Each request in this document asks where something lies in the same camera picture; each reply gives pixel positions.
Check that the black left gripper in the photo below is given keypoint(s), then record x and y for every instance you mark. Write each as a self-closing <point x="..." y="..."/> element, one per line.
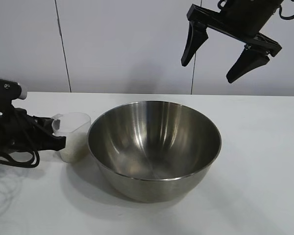
<point x="12" y="127"/>

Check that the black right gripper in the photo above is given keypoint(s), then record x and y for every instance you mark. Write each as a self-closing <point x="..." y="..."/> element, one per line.
<point x="243" y="17"/>

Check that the transparent plastic measuring cup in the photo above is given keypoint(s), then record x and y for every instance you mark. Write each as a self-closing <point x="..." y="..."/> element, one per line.
<point x="76" y="127"/>

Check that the white rice grains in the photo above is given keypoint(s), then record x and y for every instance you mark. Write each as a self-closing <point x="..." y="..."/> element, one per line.
<point x="72" y="154"/>

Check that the stainless steel mixing bowl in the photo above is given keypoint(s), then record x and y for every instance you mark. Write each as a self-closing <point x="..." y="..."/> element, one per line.
<point x="149" y="147"/>

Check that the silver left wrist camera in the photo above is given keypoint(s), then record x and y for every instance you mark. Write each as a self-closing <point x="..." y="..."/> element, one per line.
<point x="7" y="88"/>

